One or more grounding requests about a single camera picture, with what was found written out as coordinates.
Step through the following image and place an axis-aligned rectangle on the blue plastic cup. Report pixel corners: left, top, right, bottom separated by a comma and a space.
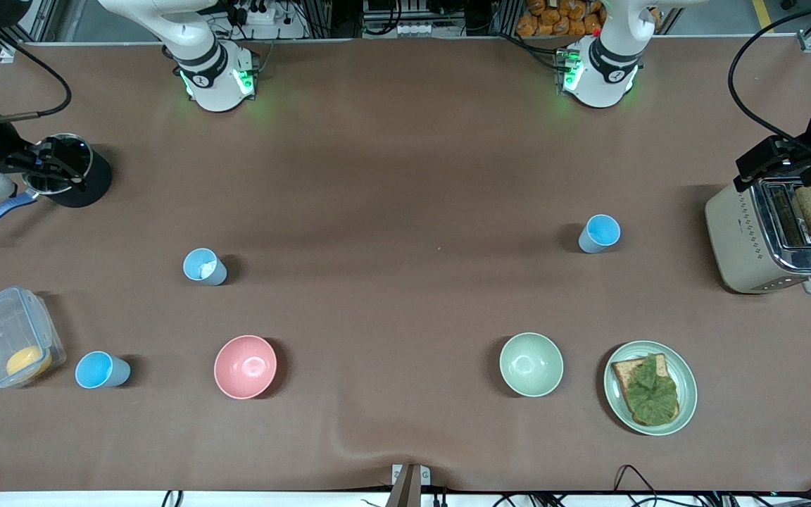
75, 351, 132, 389
578, 214, 622, 254

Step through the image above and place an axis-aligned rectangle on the beige chrome toaster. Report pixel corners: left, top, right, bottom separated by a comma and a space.
704, 176, 811, 295

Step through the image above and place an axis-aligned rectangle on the pale green plate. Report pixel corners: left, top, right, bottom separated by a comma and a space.
603, 341, 698, 437

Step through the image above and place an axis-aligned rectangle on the black looped cable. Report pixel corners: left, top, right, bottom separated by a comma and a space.
613, 464, 660, 507

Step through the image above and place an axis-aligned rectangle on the orange round food piece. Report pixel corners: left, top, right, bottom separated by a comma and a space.
6, 345, 53, 377

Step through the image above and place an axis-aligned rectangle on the pale green bowl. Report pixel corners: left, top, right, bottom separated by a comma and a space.
498, 332, 565, 398

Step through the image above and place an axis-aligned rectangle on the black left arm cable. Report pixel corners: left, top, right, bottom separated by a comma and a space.
727, 0, 811, 152

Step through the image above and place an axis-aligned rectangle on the bread slice under lettuce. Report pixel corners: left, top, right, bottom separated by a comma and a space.
611, 353, 681, 427

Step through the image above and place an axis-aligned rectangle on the pink bowl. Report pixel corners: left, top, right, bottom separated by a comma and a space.
213, 334, 278, 400

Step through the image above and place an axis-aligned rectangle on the white power strip with plugs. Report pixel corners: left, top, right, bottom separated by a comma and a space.
237, 0, 277, 23

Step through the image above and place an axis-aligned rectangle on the metal table edge bracket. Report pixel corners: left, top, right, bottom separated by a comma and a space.
391, 463, 432, 507

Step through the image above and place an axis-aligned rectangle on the black base cable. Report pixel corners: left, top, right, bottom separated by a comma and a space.
501, 32, 562, 71

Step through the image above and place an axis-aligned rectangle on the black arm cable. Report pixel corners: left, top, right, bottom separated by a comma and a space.
727, 0, 811, 152
0, 21, 73, 126

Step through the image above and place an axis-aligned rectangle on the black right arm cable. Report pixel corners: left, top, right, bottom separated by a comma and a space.
0, 21, 73, 126

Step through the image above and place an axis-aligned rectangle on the black saucepan with blue handle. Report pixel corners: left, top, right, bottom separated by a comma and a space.
0, 134, 112, 242

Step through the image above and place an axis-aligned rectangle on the green lettuce leaf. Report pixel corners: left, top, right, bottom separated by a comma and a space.
622, 354, 679, 425

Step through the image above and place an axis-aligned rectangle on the blue cup with paper wad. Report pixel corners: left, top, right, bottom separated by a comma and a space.
182, 248, 228, 287

